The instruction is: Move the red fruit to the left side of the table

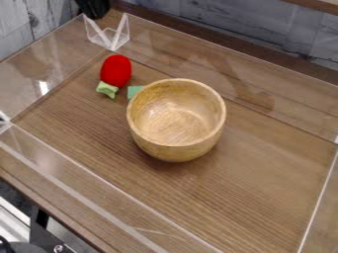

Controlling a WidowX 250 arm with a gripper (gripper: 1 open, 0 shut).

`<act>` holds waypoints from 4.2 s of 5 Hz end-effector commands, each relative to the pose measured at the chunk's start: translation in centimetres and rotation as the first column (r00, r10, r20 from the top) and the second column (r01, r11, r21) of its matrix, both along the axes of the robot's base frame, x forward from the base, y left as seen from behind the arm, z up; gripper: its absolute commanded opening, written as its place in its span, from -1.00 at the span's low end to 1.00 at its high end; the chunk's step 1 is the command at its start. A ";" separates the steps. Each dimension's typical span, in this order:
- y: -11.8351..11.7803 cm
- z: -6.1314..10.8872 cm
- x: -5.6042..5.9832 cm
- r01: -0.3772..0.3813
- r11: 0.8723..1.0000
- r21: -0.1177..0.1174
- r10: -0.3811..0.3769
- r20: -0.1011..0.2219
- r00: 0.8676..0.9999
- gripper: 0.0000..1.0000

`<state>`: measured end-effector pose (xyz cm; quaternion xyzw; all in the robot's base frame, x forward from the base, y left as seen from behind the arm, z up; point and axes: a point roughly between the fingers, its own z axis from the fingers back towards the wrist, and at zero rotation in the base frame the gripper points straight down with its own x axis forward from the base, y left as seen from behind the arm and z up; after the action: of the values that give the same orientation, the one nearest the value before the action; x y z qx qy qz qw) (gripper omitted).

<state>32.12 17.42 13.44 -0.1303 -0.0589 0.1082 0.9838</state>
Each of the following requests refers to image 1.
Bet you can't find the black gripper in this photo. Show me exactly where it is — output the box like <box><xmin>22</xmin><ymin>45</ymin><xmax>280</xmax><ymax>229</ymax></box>
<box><xmin>75</xmin><ymin>0</ymin><xmax>111</xmax><ymax>19</ymax></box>

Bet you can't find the red plush strawberry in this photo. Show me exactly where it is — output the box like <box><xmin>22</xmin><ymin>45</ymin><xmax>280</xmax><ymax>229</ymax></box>
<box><xmin>97</xmin><ymin>54</ymin><xmax>133</xmax><ymax>99</ymax></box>

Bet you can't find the green block behind bowl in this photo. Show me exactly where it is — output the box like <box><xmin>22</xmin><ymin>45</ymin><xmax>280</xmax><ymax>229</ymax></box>
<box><xmin>127</xmin><ymin>85</ymin><xmax>145</xmax><ymax>100</ymax></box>

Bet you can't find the wooden bowl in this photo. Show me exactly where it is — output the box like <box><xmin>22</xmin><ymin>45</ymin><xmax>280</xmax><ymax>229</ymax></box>
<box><xmin>127</xmin><ymin>78</ymin><xmax>228</xmax><ymax>162</ymax></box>

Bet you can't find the clear acrylic tray enclosure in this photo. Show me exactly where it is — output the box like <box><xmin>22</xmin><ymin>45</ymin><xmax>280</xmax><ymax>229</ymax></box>
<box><xmin>0</xmin><ymin>11</ymin><xmax>338</xmax><ymax>253</ymax></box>

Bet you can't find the black table leg bracket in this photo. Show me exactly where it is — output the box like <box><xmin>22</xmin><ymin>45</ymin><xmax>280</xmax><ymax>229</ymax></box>
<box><xmin>30</xmin><ymin>207</ymin><xmax>77</xmax><ymax>253</ymax></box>

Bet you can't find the black cable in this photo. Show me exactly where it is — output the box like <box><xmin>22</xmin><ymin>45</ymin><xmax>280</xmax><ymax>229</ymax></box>
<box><xmin>0</xmin><ymin>235</ymin><xmax>18</xmax><ymax>253</ymax></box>

